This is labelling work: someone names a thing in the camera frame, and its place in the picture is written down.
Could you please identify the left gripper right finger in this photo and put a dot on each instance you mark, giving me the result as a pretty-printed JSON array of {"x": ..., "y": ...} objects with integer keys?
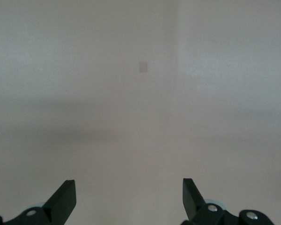
[{"x": 192, "y": 204}]

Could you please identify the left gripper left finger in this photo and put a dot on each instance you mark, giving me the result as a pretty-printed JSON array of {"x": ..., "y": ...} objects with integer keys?
[{"x": 61, "y": 206}]

